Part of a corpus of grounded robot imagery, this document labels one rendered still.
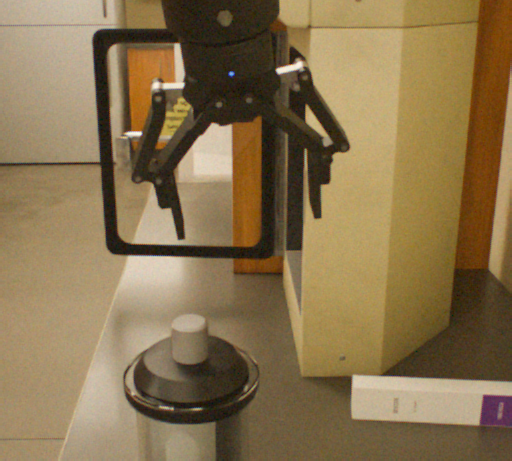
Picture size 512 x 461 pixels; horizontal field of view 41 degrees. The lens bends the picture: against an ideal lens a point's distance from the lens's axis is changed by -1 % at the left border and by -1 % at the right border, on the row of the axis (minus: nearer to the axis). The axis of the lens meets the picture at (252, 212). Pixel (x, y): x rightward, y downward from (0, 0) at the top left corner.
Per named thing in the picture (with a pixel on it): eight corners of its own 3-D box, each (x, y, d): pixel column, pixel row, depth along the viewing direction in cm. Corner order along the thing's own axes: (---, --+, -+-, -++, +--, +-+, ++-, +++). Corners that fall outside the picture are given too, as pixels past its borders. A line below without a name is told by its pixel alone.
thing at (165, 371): (248, 364, 61) (248, 295, 59) (249, 428, 52) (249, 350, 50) (142, 364, 61) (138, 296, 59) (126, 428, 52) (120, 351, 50)
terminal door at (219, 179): (274, 260, 124) (276, 28, 111) (106, 255, 126) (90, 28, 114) (274, 258, 125) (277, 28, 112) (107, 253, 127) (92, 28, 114)
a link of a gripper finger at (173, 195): (173, 184, 64) (165, 185, 64) (185, 239, 68) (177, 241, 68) (172, 165, 66) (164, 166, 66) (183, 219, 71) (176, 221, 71)
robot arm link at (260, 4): (154, -12, 48) (286, -31, 48) (152, -69, 56) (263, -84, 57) (168, 65, 52) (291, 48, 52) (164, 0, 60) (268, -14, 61)
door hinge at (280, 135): (283, 255, 125) (286, 30, 113) (284, 260, 123) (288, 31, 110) (274, 255, 125) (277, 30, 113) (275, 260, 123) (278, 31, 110)
